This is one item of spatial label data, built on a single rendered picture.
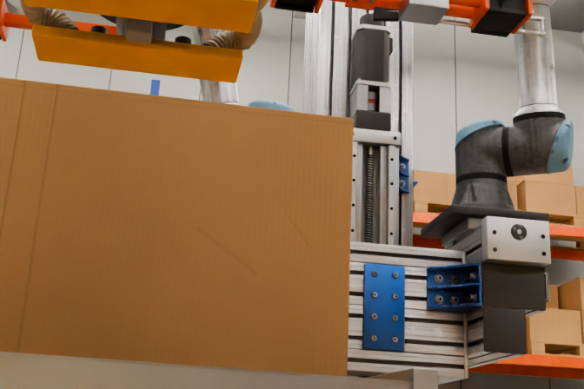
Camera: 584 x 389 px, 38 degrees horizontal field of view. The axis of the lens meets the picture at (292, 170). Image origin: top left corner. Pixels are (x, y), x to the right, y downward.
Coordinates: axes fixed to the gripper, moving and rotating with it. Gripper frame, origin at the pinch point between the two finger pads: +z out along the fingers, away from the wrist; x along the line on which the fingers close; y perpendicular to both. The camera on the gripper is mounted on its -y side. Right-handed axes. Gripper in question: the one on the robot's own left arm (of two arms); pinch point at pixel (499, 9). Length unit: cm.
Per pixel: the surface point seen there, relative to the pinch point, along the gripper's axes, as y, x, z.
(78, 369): 60, 35, 68
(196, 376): 48, 34, 68
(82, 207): 63, 20, 47
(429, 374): 23, 31, 66
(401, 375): 25, 28, 66
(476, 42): -329, -840, -466
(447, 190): -242, -712, -209
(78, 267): 63, 20, 55
